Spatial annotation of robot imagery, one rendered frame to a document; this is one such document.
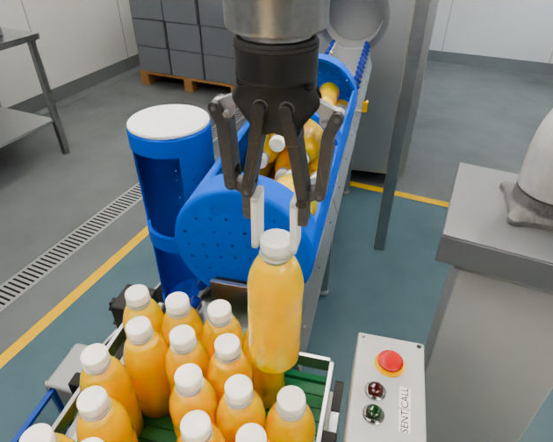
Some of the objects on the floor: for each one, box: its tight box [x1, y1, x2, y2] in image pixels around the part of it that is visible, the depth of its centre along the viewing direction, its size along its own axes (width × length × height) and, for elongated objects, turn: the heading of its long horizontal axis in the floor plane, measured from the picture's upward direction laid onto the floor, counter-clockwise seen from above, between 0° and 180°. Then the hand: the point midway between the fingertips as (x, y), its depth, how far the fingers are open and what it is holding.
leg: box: [320, 235, 334, 296], centre depth 210 cm, size 6×6×63 cm
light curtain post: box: [373, 0, 431, 250], centre depth 207 cm, size 6×6×170 cm
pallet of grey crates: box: [129, 0, 236, 93], centre depth 455 cm, size 120×80×119 cm
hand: (276, 220), depth 50 cm, fingers closed on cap, 4 cm apart
